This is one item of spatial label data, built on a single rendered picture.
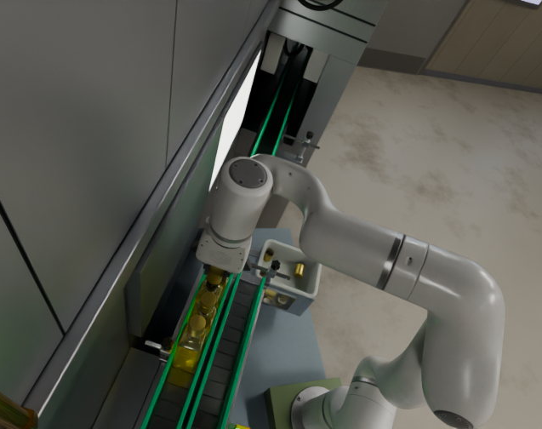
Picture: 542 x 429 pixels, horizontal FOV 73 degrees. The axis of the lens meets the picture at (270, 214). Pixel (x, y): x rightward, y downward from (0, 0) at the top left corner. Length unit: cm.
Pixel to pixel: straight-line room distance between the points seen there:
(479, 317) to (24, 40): 56
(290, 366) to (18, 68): 132
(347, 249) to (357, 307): 206
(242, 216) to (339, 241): 16
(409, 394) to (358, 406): 20
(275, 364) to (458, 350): 93
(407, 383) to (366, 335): 175
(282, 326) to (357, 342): 107
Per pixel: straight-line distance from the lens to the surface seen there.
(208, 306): 84
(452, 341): 61
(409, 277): 54
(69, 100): 35
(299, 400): 135
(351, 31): 155
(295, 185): 64
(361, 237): 54
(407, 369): 80
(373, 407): 99
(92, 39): 36
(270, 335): 147
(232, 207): 58
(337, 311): 251
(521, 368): 322
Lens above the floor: 210
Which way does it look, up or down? 50 degrees down
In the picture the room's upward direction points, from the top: 24 degrees clockwise
